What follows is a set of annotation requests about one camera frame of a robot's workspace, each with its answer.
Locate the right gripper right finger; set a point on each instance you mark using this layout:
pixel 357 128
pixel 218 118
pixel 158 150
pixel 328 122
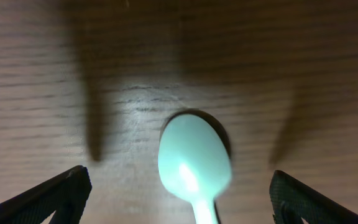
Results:
pixel 295 202

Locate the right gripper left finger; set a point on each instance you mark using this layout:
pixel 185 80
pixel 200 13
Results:
pixel 63 198

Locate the pale green plastic spoon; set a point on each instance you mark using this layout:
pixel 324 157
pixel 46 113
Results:
pixel 193 164

